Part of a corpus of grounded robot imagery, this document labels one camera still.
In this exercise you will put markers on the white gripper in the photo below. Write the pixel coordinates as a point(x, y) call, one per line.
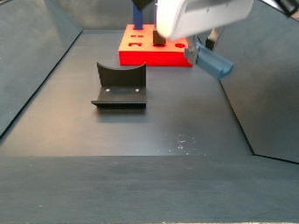
point(181, 18)

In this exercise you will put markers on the brown hexagonal peg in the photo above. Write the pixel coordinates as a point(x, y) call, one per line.
point(159, 40)

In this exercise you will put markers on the light blue arch object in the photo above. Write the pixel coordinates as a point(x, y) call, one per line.
point(213, 63)

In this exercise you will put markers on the black curved fixture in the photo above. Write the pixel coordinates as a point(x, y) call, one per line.
point(121, 87)

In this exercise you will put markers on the red peg board base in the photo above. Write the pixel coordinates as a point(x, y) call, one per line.
point(136, 49)

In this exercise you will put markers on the dark blue rectangular peg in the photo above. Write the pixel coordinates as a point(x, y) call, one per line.
point(137, 18)

